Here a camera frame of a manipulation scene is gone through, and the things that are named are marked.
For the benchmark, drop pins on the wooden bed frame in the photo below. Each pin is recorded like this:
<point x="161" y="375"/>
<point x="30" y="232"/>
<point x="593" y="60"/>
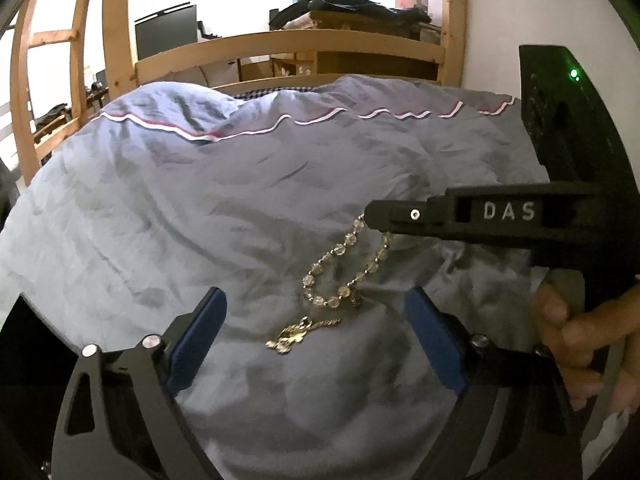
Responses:
<point x="117" y="35"/>

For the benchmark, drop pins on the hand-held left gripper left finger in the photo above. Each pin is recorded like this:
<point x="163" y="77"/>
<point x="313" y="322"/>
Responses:
<point x="197" y="345"/>

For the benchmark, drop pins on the black computer monitor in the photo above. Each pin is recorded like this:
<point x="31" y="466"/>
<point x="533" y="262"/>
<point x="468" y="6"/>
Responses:
<point x="165" y="35"/>

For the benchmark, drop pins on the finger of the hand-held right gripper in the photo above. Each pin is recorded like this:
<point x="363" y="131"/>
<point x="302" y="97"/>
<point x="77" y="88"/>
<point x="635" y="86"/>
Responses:
<point x="400" y="215"/>

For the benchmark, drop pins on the person's right hand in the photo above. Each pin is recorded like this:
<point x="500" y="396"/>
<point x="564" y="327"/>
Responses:
<point x="575" y="335"/>

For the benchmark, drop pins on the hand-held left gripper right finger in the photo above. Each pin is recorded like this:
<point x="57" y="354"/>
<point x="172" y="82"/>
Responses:
<point x="435" y="345"/>

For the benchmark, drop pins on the checkered bed sheet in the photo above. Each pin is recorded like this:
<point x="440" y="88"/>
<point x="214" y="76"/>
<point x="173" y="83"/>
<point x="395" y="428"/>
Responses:
<point x="260" y="92"/>

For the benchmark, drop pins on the wooden dresser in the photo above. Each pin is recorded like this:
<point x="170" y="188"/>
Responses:
<point x="350" y="20"/>

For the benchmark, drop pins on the grey duvet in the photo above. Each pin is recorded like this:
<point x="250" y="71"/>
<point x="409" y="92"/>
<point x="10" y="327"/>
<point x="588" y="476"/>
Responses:
<point x="200" y="185"/>

